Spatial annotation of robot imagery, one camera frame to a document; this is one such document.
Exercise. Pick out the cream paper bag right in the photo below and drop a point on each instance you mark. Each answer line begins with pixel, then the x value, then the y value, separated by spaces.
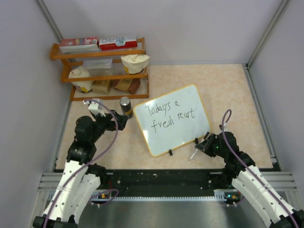
pixel 134 64

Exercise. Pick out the yellow framed whiteboard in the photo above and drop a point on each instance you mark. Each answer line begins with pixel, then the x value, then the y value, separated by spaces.
pixel 172 120

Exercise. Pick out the wooden three tier shelf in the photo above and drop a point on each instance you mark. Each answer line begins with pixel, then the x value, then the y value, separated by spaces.
pixel 74 60

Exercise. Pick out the red white box right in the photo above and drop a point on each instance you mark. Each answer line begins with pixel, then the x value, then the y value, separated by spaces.
pixel 107 44

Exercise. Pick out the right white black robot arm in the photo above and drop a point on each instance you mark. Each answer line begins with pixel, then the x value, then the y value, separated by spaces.
pixel 241 173

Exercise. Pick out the reddish brown packet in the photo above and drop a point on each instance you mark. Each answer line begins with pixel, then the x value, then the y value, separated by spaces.
pixel 127 85

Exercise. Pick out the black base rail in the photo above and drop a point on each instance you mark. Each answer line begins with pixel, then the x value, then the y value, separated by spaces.
pixel 165 182

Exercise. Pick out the red white box left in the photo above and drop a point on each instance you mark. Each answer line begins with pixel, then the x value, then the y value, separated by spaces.
pixel 79 45

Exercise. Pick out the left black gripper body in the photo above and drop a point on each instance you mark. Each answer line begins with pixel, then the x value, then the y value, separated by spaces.
pixel 110 125

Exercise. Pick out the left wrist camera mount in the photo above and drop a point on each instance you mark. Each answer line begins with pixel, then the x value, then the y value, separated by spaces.
pixel 94 107

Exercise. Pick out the tan brown box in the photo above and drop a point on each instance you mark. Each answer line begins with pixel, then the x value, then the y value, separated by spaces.
pixel 101 87

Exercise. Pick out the clear plastic container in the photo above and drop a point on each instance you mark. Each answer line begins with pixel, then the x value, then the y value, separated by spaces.
pixel 99 67

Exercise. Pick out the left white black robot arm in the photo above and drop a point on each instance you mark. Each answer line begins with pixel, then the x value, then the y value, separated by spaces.
pixel 80 177

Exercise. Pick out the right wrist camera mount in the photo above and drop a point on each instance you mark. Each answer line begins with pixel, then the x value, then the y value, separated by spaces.
pixel 223 127

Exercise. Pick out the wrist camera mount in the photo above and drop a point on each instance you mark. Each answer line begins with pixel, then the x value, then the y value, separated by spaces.
pixel 223 127
pixel 94 107

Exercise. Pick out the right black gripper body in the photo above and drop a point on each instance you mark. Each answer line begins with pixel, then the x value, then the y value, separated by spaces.
pixel 213 147

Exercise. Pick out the red white box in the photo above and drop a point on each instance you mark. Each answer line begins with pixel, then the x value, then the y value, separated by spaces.
pixel 107 44
pixel 79 45

